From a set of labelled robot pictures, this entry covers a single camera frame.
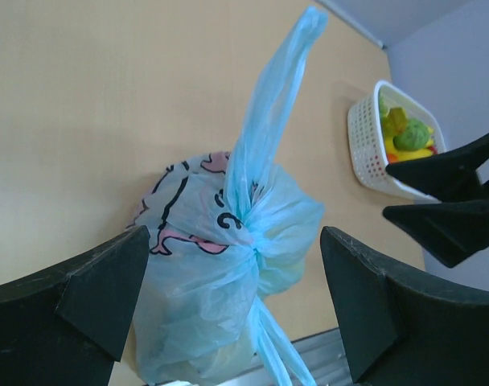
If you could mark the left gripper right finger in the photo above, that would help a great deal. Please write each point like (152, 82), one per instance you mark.
(400, 325)

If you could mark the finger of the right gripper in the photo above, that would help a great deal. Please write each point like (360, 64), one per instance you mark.
(451, 232)
(449, 177)

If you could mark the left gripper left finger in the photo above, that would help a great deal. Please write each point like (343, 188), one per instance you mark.
(68, 324)

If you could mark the blue plastic bag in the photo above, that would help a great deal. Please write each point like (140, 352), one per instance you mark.
(227, 230)

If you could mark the green round fruit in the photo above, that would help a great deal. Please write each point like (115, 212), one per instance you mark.
(414, 137)

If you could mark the red apple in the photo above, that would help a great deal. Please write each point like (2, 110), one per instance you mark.
(432, 149)

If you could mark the yellow bananas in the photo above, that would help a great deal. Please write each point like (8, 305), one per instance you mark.
(394, 155)

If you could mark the yellow green starfruit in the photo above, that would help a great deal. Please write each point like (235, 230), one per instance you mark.
(394, 122)

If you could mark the white perforated basket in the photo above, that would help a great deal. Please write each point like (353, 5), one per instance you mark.
(366, 139)

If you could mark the green grapes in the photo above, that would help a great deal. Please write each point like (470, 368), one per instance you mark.
(383, 108)

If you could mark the aluminium mounting rail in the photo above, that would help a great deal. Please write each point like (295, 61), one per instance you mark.
(323, 354)

